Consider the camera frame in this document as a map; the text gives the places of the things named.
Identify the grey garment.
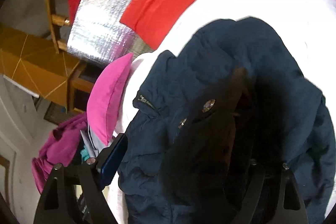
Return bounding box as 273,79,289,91
80,125,105,157

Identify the brown cardboard box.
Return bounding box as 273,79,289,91
0,25,80,107

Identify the magenta pillow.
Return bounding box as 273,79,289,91
87,53,133,145

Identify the white bed sheet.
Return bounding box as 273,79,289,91
110,0,335,223

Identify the teal garment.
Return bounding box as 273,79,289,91
80,148,90,163

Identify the wooden side table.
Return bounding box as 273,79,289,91
66,61,94,113

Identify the magenta fleece garment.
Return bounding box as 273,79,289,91
31,113,88,193

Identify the navy blue zip jacket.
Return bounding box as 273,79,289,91
118,18,335,223

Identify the red pillow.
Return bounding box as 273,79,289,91
120,0,196,50

